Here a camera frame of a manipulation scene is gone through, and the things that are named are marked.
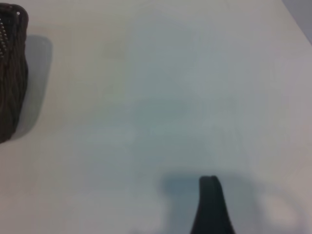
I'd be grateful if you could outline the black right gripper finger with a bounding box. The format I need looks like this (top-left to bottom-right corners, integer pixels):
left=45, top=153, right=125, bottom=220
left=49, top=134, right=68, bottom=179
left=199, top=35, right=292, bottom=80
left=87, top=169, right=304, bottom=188
left=190, top=175, right=235, bottom=234

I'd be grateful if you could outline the dark brown woven basket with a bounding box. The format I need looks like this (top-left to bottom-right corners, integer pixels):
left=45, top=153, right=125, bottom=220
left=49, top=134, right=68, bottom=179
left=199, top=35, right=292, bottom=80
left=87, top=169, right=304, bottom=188
left=0, top=3, right=29, bottom=144

